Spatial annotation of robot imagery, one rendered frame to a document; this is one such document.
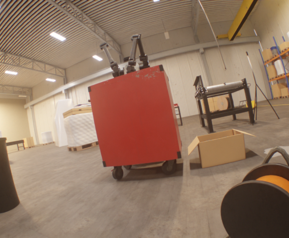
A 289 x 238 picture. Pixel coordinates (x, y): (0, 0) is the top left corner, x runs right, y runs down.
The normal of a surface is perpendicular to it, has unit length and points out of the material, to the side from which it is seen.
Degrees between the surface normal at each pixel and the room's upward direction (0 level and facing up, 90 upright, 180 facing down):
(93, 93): 90
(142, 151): 90
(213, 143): 90
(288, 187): 34
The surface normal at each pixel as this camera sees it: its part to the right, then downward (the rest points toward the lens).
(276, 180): -0.11, -0.98
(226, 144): -0.26, 0.05
